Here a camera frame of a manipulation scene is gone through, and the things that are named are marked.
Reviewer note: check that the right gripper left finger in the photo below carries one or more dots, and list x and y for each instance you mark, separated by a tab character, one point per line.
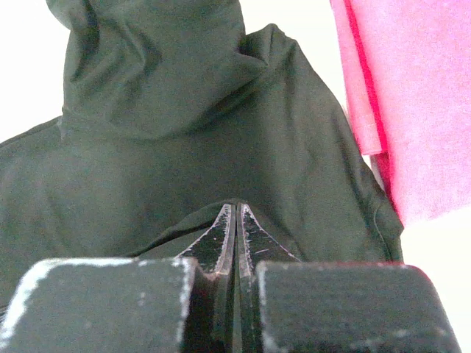
177	304

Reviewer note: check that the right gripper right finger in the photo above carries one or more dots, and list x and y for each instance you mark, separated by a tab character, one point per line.
288	305

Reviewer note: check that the black t-shirt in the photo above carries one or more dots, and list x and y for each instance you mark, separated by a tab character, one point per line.
170	111

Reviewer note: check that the folded red t-shirt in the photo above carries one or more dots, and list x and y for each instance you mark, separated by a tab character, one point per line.
406	69

